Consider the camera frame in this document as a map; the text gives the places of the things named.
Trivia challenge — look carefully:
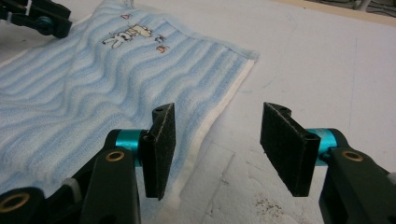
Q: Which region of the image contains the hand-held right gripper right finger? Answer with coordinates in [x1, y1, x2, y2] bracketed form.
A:
[260, 102, 396, 224]

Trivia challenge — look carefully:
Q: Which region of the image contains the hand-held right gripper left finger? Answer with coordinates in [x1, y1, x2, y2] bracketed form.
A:
[78, 102, 177, 224]

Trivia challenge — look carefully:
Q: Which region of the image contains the light blue striped towel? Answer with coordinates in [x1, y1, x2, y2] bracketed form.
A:
[0, 0, 262, 220]

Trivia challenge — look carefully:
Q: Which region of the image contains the white foam mat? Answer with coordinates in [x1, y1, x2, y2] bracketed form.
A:
[0, 0, 396, 224]

